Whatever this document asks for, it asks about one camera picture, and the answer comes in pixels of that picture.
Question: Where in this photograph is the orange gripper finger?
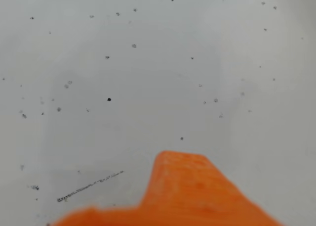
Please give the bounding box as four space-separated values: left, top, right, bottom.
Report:
137 150 285 226
51 206 143 226

